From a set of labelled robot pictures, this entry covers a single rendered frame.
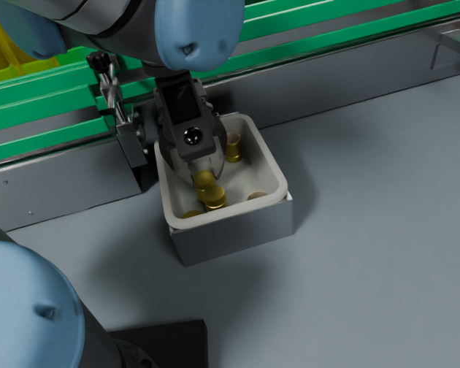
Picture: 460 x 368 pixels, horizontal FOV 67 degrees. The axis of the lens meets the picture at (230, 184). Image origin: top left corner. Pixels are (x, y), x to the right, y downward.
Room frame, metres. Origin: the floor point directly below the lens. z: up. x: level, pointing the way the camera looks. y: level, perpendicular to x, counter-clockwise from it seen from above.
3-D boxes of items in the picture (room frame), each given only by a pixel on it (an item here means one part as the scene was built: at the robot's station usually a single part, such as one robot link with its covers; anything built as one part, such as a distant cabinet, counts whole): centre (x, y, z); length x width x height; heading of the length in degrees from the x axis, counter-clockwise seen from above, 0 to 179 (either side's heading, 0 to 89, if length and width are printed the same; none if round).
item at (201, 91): (0.45, 0.04, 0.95); 0.09 x 0.08 x 0.12; 7
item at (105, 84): (0.50, 0.14, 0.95); 0.17 x 0.03 x 0.12; 6
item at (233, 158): (0.50, -0.02, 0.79); 0.04 x 0.04 x 0.04
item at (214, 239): (0.44, 0.02, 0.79); 0.27 x 0.17 x 0.08; 6
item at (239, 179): (0.42, 0.02, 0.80); 0.22 x 0.17 x 0.09; 6
